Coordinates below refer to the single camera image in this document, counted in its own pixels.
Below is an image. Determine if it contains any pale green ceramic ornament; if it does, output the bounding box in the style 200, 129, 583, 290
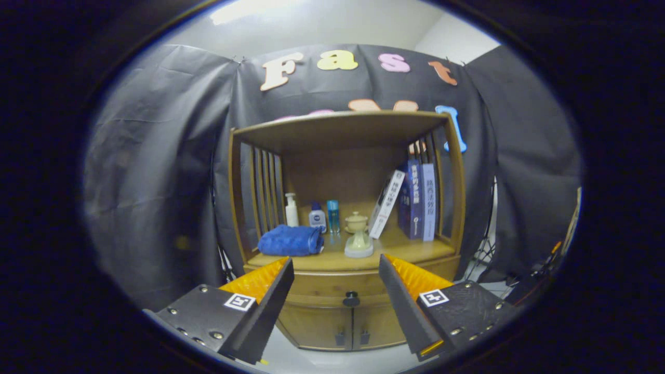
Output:
344, 229, 375, 259

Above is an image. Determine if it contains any folded blue towel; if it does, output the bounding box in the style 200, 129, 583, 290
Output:
258, 224, 325, 257

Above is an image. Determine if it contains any dark blue book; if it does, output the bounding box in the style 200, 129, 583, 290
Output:
398, 158, 424, 240

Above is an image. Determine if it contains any beige fabric object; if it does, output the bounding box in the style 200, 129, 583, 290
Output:
564, 187, 582, 255

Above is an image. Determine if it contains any white book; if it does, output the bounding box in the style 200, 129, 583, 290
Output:
368, 170, 406, 239

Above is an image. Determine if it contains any wooden countertop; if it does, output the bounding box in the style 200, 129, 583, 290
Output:
245, 226, 458, 272

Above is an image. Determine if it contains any lavender book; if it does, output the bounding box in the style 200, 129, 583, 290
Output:
421, 163, 437, 242

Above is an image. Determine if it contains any black light stand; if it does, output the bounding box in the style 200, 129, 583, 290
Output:
465, 177, 497, 281

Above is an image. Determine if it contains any white pump bottle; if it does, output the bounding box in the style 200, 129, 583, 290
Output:
285, 193, 300, 228

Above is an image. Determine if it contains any wooden cabinet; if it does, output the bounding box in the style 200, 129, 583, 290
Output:
229, 110, 467, 352

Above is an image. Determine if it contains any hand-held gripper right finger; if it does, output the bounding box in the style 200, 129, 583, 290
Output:
378, 253, 520, 362

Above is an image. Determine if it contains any wooden cabinet door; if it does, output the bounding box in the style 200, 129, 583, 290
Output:
278, 304, 355, 351
352, 304, 416, 350

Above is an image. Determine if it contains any dark equipment with orange parts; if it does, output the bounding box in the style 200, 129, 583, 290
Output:
507, 242, 564, 304

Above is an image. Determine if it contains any white bottle with blue cap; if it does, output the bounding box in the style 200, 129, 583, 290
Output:
309, 202, 327, 233

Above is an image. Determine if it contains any black backdrop cloth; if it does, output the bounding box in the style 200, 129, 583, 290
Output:
83, 44, 582, 312

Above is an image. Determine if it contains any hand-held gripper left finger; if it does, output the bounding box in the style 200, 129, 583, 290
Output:
143, 257, 295, 365

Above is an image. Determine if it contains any beige lidded teacup with saucer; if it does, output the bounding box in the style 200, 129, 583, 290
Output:
344, 211, 368, 234

